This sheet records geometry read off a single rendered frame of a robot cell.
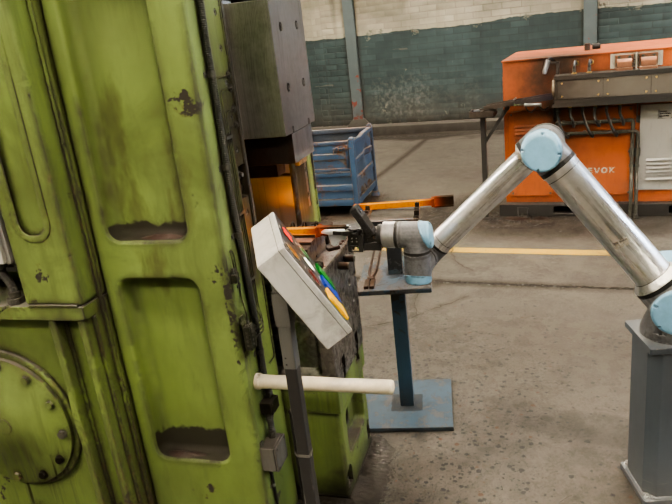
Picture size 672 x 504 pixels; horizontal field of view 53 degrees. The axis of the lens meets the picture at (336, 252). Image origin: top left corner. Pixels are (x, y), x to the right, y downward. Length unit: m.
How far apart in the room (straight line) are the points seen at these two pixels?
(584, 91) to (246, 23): 3.70
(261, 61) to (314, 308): 0.82
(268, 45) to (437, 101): 7.95
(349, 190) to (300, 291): 4.49
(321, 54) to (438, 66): 1.78
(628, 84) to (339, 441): 3.72
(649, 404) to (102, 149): 1.92
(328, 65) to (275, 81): 8.33
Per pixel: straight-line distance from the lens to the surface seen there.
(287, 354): 1.84
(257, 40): 2.09
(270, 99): 2.09
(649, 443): 2.57
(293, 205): 2.58
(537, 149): 2.04
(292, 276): 1.59
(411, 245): 2.22
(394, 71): 10.06
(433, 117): 9.99
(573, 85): 5.43
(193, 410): 2.37
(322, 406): 2.45
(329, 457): 2.57
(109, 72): 2.09
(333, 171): 6.05
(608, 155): 5.66
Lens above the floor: 1.68
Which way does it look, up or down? 19 degrees down
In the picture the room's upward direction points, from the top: 7 degrees counter-clockwise
